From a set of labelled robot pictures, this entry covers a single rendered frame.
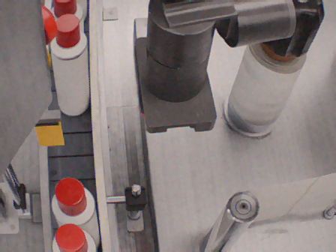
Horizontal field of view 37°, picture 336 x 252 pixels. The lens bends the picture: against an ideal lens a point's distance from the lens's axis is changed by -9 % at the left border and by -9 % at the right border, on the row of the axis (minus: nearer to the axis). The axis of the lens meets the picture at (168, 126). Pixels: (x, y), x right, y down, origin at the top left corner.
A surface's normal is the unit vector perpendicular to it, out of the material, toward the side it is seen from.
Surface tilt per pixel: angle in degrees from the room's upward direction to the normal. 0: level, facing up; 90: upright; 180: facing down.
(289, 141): 0
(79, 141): 0
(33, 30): 90
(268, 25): 60
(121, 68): 0
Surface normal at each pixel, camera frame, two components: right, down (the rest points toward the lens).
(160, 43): -0.57, 0.71
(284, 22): 0.30, 0.51
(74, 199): 0.07, -0.49
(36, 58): 0.88, 0.46
